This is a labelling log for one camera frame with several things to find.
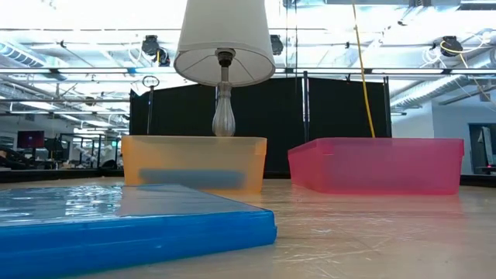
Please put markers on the white shade glass table lamp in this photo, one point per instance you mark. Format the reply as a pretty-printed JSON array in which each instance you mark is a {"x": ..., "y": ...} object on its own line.
[{"x": 224, "y": 31}]

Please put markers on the red translucent plastic bin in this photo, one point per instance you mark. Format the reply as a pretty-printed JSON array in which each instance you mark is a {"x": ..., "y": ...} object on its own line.
[{"x": 379, "y": 166}]

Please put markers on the orange translucent plastic bin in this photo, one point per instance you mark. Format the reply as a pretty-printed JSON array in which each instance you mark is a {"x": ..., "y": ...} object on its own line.
[{"x": 193, "y": 155}]

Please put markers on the black partition screen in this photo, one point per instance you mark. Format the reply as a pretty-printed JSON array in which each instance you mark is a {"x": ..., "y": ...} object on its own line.
[{"x": 348, "y": 108}]

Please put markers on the dark computer monitor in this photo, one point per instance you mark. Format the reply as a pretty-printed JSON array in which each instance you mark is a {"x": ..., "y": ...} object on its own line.
[{"x": 31, "y": 139}]

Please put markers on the blue plastic disc case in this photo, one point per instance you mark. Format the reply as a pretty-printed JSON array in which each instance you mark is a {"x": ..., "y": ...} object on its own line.
[
  {"x": 116, "y": 232},
  {"x": 193, "y": 174}
]

